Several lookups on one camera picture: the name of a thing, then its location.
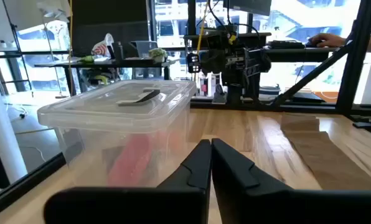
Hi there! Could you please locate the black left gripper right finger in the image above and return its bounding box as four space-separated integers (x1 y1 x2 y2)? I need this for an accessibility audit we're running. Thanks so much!
210 138 371 224

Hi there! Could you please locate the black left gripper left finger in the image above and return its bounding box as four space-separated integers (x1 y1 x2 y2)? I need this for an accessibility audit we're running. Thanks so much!
43 139 212 224

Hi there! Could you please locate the brown elastic bandage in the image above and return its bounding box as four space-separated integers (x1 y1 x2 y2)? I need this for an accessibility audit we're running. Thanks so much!
280 114 371 191

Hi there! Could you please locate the pink bandage roll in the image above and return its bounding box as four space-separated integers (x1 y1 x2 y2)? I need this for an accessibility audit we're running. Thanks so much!
106 135 154 187

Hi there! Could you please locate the black keyboard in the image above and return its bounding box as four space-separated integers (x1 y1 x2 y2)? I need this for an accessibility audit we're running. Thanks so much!
268 39 306 50

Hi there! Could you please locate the black hanging monitor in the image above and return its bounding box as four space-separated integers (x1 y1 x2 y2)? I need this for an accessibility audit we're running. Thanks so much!
222 0 273 16

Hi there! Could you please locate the black desk with keyboard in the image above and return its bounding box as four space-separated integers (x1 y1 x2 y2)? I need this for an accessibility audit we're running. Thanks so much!
263 46 339 63

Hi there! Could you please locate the small potted plant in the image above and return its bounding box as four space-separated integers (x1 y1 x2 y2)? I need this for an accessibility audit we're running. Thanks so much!
148 47 168 63

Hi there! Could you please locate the person's hand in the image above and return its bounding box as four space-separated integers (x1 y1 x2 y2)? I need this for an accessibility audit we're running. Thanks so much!
308 32 347 48

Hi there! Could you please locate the clear plastic storage box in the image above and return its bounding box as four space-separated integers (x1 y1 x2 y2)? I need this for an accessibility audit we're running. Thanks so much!
37 79 197 187

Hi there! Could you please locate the black office desk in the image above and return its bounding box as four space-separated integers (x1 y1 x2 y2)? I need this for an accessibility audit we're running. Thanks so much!
34 57 174 97

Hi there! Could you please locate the large black panel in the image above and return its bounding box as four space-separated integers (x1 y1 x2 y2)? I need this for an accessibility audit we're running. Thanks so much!
70 0 151 58

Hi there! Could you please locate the office chair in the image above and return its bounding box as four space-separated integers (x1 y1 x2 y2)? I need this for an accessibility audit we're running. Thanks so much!
88 74 110 86

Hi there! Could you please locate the white bag with red print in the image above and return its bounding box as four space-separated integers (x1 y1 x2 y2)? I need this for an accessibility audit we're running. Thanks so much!
91 33 115 58

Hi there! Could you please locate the yellow cable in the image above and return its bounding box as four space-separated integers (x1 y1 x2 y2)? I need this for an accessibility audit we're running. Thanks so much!
196 0 210 55

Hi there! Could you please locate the black box lid handle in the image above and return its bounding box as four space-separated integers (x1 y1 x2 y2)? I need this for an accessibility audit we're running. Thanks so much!
116 88 161 107

